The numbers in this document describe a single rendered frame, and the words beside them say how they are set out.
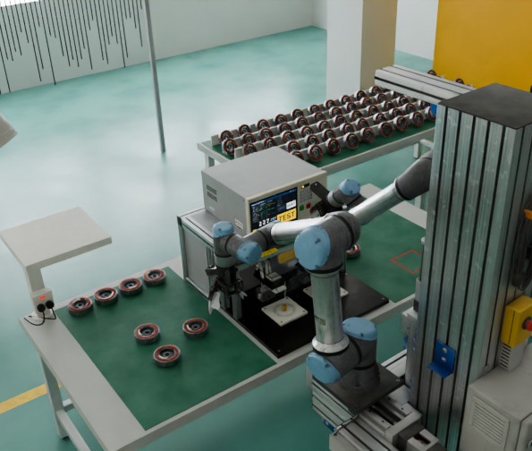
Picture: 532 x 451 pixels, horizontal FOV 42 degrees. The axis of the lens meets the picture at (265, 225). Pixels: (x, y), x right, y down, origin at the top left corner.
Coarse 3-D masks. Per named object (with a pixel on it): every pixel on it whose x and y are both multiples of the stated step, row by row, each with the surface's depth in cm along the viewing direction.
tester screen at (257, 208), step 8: (288, 192) 306; (264, 200) 299; (272, 200) 302; (280, 200) 305; (288, 200) 307; (256, 208) 298; (264, 208) 301; (272, 208) 304; (288, 208) 309; (256, 216) 300; (264, 216) 302; (272, 216) 305; (256, 224) 302
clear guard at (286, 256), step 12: (276, 252) 304; (288, 252) 304; (252, 264) 297; (264, 264) 296; (276, 264) 296; (288, 264) 296; (276, 276) 288; (288, 276) 290; (276, 288) 286; (288, 288) 288
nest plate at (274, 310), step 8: (272, 304) 319; (280, 304) 318; (288, 304) 318; (296, 304) 318; (272, 312) 313; (280, 312) 313; (288, 312) 313; (296, 312) 313; (304, 312) 312; (280, 320) 308; (288, 320) 308
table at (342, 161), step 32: (384, 96) 541; (256, 128) 499; (288, 128) 496; (320, 128) 492; (352, 128) 490; (384, 128) 488; (416, 128) 504; (224, 160) 469; (320, 160) 461; (352, 160) 465
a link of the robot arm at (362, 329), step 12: (348, 324) 226; (360, 324) 227; (372, 324) 227; (348, 336) 223; (360, 336) 222; (372, 336) 223; (360, 348) 222; (372, 348) 226; (360, 360) 223; (372, 360) 228
